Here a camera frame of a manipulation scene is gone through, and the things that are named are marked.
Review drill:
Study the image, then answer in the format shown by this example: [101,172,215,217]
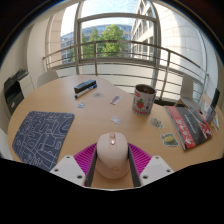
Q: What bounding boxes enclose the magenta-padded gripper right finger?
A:
[127,142,175,188]

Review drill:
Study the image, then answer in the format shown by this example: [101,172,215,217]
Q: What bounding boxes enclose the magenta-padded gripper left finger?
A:
[49,142,99,188]

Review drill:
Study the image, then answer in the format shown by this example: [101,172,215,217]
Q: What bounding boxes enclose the pale pink computer mouse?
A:
[95,131,131,180]

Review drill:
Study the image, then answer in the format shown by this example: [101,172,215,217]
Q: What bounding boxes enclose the dark blue patterned mouse pad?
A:
[11,110,76,172]

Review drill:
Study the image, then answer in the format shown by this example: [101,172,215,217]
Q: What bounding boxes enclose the yellow and blue sticker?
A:
[160,132,180,147]

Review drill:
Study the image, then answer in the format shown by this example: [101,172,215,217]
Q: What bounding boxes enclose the grey green sticker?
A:
[148,117,165,130]

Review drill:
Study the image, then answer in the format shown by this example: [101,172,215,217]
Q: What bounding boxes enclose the red and black magazine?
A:
[163,105,214,152]

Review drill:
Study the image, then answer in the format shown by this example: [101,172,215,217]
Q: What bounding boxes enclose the white strawberry print mug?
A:
[131,83,158,117]

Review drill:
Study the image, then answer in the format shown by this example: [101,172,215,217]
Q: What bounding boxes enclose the white chair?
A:
[35,69,60,89]
[179,73,196,100]
[0,128,14,161]

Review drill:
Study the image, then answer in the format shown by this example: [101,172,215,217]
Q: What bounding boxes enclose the colourful leaflet stack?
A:
[203,104,221,132]

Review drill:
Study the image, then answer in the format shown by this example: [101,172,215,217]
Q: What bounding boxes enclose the blue marker pen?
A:
[74,83,98,100]

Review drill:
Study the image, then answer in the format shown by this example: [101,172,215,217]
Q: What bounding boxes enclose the round pale sticker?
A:
[92,91,105,99]

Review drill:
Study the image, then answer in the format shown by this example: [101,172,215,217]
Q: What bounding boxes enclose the oval grey sticker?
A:
[110,95,123,106]

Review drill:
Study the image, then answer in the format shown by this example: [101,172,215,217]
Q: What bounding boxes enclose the black whiteboard eraser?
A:
[73,79,98,94]

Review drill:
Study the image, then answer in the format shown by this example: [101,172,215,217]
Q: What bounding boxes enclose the black and white printer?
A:
[3,68,34,116]

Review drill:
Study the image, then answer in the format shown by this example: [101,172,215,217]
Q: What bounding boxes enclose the metal balcony railing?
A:
[42,39,210,102]

